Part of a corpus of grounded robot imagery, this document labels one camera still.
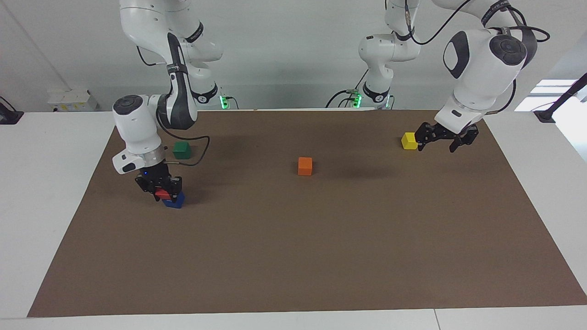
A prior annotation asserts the white power strip box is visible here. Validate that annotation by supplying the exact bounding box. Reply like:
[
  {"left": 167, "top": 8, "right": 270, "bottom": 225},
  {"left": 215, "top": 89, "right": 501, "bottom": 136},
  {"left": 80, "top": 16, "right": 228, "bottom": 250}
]
[{"left": 47, "top": 89, "right": 99, "bottom": 113}]

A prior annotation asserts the black base cable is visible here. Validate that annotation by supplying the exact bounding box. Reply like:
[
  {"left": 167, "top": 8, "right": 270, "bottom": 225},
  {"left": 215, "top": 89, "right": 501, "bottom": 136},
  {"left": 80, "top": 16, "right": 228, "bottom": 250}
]
[{"left": 326, "top": 69, "right": 368, "bottom": 108}]

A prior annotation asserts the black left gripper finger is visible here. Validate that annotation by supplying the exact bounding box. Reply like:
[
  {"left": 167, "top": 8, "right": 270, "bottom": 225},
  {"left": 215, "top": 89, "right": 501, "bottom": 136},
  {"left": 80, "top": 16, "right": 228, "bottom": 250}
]
[
  {"left": 449, "top": 128, "right": 480, "bottom": 153},
  {"left": 415, "top": 123, "right": 432, "bottom": 151}
]

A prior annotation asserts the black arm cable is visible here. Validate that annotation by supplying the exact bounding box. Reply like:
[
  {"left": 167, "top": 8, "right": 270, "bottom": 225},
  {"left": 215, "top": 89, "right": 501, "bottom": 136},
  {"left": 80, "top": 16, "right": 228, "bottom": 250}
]
[
  {"left": 137, "top": 46, "right": 211, "bottom": 166},
  {"left": 406, "top": 0, "right": 551, "bottom": 115}
]

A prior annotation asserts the brown paper mat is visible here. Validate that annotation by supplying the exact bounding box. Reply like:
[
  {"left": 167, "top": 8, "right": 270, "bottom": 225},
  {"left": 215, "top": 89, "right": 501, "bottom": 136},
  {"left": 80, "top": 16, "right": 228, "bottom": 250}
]
[{"left": 27, "top": 109, "right": 587, "bottom": 318}]

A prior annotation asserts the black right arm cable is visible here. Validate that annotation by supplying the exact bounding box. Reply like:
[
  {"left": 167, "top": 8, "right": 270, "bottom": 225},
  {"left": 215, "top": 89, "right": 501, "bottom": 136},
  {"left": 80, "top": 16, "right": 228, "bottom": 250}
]
[{"left": 137, "top": 46, "right": 211, "bottom": 166}]

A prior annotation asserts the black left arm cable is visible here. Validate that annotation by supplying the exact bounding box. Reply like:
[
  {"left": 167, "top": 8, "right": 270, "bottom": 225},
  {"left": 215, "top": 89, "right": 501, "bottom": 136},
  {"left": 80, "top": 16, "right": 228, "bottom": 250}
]
[{"left": 406, "top": 0, "right": 551, "bottom": 115}]

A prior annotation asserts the blue wooden block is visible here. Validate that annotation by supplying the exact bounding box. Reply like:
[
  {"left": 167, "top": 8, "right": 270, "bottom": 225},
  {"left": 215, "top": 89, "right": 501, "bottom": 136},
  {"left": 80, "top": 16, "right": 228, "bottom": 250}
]
[{"left": 163, "top": 192, "right": 186, "bottom": 209}]

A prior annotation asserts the black stand with pole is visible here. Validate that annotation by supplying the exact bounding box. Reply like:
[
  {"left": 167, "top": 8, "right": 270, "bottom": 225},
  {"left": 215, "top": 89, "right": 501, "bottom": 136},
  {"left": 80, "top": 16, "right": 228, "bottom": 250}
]
[{"left": 533, "top": 72, "right": 587, "bottom": 123}]

